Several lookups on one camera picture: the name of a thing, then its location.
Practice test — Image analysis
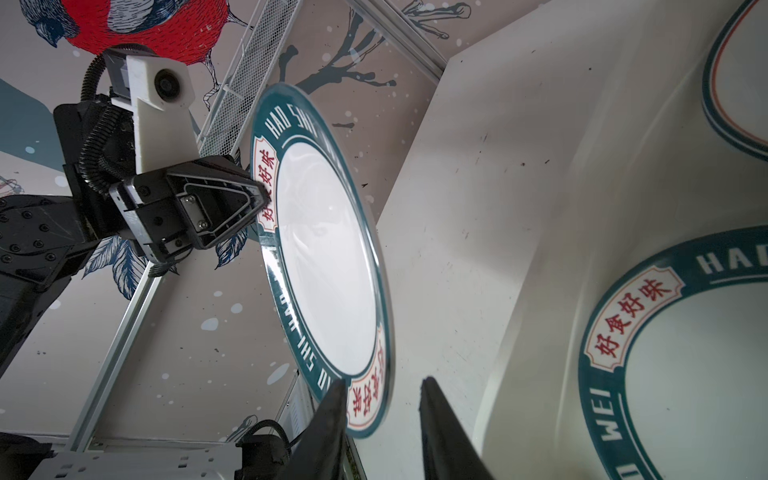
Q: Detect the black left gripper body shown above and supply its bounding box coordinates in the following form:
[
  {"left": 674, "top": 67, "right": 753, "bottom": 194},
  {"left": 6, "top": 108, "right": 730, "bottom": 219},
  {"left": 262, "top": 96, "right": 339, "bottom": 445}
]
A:
[{"left": 109, "top": 170, "right": 195, "bottom": 264}]

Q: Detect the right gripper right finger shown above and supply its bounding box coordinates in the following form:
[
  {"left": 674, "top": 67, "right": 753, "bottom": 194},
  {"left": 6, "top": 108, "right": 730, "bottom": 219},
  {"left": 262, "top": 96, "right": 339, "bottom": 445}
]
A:
[{"left": 419, "top": 377, "right": 492, "bottom": 480}]

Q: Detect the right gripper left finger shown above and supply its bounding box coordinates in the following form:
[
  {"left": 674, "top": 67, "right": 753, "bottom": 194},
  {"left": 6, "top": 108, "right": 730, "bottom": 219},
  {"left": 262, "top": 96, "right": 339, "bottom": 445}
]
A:
[{"left": 290, "top": 380, "right": 347, "bottom": 480}]

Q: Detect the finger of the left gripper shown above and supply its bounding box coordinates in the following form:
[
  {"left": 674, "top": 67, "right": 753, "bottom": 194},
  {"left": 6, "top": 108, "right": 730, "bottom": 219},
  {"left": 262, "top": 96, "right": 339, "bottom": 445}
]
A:
[{"left": 167, "top": 156, "right": 270, "bottom": 249}]

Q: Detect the green ring plate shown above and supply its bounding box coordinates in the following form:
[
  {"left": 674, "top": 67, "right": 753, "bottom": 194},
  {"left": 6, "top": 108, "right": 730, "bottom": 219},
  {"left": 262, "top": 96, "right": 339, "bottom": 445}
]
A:
[
  {"left": 578, "top": 226, "right": 767, "bottom": 479},
  {"left": 251, "top": 83, "right": 396, "bottom": 438}
]

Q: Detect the orange sunburst plate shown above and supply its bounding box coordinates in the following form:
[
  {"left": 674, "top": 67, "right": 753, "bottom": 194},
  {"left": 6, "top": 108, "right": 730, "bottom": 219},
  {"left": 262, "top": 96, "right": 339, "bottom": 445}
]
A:
[{"left": 702, "top": 0, "right": 767, "bottom": 161}]

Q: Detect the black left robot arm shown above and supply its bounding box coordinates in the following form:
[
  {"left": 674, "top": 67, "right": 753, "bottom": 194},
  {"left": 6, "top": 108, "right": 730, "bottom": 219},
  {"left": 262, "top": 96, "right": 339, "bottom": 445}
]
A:
[{"left": 1, "top": 99, "right": 270, "bottom": 370}]

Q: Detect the white plastic bin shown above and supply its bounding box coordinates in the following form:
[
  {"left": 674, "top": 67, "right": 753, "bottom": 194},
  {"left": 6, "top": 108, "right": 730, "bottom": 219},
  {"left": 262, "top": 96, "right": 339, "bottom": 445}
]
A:
[{"left": 357, "top": 1, "right": 767, "bottom": 479}]

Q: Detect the white mesh wall shelf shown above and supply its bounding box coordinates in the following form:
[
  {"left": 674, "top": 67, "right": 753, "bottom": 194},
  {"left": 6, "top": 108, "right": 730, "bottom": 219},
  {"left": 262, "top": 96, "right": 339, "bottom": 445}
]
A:
[{"left": 197, "top": 1, "right": 302, "bottom": 156}]

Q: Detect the black corrugated cable left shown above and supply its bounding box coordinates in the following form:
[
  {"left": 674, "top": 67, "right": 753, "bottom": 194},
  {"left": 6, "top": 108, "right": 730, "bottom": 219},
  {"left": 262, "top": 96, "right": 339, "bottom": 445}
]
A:
[{"left": 77, "top": 52, "right": 130, "bottom": 198}]

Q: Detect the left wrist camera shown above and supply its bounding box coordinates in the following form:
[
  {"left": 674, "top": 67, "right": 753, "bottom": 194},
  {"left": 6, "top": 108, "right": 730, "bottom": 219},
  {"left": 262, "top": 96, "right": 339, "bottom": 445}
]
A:
[{"left": 103, "top": 48, "right": 199, "bottom": 174}]

